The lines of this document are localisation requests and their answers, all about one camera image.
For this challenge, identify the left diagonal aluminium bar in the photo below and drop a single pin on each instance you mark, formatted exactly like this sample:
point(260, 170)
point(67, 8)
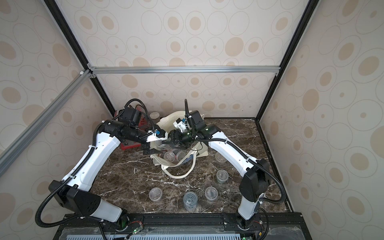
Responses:
point(23, 140)

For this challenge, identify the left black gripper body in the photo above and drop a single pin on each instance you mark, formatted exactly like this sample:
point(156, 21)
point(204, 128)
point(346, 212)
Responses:
point(147, 145)

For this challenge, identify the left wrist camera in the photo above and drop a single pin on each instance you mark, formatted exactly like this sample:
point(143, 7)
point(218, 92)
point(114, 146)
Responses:
point(158, 135)

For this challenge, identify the horizontal aluminium frame bar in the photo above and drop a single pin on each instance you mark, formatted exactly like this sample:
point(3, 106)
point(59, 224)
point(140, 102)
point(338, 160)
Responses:
point(185, 70)

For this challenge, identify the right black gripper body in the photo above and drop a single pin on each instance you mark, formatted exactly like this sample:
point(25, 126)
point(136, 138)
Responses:
point(177, 137)

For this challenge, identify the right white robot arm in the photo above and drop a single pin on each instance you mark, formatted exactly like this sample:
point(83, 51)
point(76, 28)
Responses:
point(255, 173)

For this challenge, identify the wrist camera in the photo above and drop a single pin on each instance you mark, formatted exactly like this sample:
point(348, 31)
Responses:
point(193, 122)
point(158, 135)

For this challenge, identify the glass spice shaker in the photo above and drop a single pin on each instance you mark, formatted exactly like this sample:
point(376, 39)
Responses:
point(155, 117)

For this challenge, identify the seed jar in bag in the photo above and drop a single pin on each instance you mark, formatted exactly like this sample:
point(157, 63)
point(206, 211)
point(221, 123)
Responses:
point(169, 156)

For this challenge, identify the cream canvas tote bag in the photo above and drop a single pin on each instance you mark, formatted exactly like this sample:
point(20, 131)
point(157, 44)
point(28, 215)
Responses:
point(183, 156)

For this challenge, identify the red chrome toaster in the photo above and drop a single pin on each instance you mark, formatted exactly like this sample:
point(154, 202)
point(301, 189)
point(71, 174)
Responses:
point(136, 125)

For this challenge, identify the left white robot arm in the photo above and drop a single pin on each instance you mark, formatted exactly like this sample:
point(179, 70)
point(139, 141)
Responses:
point(73, 191)

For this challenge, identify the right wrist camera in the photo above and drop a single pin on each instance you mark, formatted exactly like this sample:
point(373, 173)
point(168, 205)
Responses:
point(193, 122)

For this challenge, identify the clear seed jar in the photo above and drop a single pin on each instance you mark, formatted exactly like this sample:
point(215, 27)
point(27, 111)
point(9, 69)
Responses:
point(155, 194)
point(190, 201)
point(211, 194)
point(222, 176)
point(220, 158)

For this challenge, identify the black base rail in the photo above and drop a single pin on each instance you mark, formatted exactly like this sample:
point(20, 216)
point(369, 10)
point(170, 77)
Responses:
point(274, 226)

